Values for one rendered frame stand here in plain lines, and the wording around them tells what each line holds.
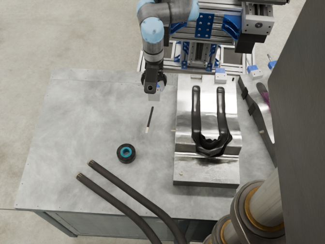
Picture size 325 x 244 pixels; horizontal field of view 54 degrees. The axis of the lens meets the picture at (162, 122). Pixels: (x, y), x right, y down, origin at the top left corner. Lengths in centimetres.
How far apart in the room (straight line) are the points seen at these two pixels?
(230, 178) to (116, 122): 56
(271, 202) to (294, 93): 23
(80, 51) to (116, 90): 132
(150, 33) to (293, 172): 88
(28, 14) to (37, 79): 76
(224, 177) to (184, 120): 28
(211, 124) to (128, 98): 43
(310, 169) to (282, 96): 8
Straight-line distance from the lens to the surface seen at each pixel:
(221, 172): 131
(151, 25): 110
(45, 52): 292
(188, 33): 186
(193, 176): 129
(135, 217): 122
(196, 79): 151
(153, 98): 137
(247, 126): 149
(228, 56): 250
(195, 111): 140
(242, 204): 56
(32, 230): 225
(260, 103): 146
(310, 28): 25
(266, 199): 48
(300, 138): 25
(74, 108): 154
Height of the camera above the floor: 207
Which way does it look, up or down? 61 degrees down
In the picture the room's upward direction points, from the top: straight up
